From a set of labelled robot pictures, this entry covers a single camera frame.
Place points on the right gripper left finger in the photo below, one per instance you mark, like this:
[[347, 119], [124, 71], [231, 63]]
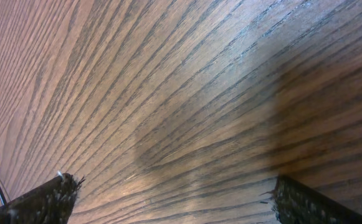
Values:
[[49, 203]]

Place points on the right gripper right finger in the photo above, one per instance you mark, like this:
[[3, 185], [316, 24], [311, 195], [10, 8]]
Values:
[[295, 202]]

